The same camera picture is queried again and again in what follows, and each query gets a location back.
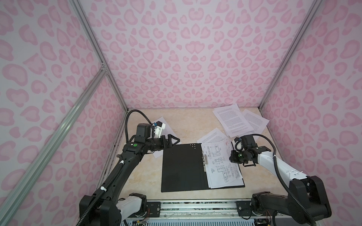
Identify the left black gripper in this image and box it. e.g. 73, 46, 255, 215
146, 134, 180, 151

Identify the technical drawing sheet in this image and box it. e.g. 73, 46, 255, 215
201, 140, 240, 172

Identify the red and black folder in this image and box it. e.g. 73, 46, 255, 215
160, 142, 246, 193

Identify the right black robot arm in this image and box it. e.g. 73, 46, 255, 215
229, 134, 332, 226

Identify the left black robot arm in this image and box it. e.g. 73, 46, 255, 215
77, 121, 180, 226

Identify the lower left paper sheet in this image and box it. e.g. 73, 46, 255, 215
153, 117, 177, 159

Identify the large text sheet far right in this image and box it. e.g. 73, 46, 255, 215
213, 104, 253, 138

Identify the text sheet right corner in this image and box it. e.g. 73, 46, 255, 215
241, 110, 269, 136

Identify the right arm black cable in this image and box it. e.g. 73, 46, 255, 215
248, 133, 317, 226

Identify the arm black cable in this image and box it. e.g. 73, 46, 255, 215
76, 109, 153, 226
248, 133, 317, 226

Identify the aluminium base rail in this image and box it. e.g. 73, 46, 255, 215
74, 197, 326, 226

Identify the aluminium frame post left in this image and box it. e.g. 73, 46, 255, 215
69, 0, 128, 112

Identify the aluminium frame post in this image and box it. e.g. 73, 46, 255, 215
69, 0, 128, 112
258, 0, 324, 112

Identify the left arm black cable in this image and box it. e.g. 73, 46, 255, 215
76, 109, 153, 226

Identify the aluminium frame post right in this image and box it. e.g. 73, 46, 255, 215
258, 0, 324, 112

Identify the aluminium frame strut left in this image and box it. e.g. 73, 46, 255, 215
1, 68, 107, 226

